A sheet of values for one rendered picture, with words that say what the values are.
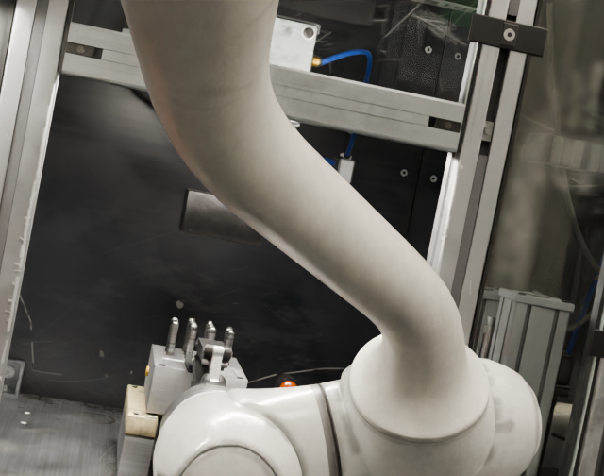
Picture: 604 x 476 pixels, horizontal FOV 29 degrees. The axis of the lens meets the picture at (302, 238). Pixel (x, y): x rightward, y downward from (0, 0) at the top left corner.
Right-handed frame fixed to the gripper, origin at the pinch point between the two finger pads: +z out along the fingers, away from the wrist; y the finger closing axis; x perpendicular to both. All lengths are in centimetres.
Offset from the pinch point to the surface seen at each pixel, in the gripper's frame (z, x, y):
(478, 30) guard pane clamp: -15.1, -17.8, 39.3
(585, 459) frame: -13.3, -36.7, 1.8
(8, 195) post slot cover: -14.0, 20.7, 16.5
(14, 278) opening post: -13.8, 18.9, 9.5
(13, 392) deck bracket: 26.9, 19.3, -7.9
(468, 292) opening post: -13.9, -22.0, 15.6
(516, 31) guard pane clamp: -15.3, -21.4, 39.9
